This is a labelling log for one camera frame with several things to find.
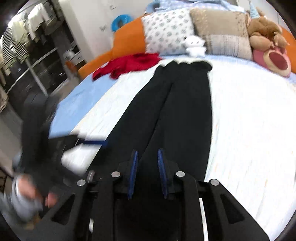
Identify blue party hat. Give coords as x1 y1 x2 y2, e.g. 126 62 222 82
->
248 2 260 19

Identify pink plush bear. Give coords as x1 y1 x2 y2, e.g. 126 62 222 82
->
252 44 292 78

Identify blue swim ring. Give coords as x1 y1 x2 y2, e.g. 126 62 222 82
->
112 14 131 32

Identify person's left hand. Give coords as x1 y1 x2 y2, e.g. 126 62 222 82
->
15 176 58 208

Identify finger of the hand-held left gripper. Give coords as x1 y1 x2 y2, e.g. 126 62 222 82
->
50 136 109 147

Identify blue checked quilt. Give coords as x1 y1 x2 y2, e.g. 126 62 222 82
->
159 0 245 12

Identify person's left forearm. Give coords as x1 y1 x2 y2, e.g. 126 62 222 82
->
0 192 42 224

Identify orange chair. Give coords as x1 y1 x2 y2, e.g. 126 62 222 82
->
64 59 79 75

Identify red garment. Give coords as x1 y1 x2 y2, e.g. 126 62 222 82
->
92 53 162 81

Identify light blue bed sheet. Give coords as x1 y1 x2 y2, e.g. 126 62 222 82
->
48 54 296 139

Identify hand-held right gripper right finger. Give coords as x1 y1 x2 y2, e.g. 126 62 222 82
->
157 149 271 241

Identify floral white pillow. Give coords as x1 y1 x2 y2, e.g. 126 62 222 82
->
142 8 197 56

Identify glass sliding door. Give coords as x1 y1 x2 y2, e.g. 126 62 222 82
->
5 39 81 102

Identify striped hanging garment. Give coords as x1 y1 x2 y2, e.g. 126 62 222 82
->
2 25 29 77

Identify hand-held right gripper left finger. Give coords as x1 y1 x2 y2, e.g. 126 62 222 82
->
44 149 139 241

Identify black jacket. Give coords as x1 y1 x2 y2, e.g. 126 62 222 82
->
88 60 213 241

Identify brown plush bear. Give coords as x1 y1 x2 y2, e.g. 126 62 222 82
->
246 8 289 49

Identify white hanging garments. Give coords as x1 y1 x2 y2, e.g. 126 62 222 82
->
11 4 58 40

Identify beige patchwork pillow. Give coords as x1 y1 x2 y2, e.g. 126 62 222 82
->
190 8 253 61

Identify white lace blanket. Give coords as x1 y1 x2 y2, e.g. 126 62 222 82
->
61 54 296 241

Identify small white plush toy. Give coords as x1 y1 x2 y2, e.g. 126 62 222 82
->
183 36 207 57

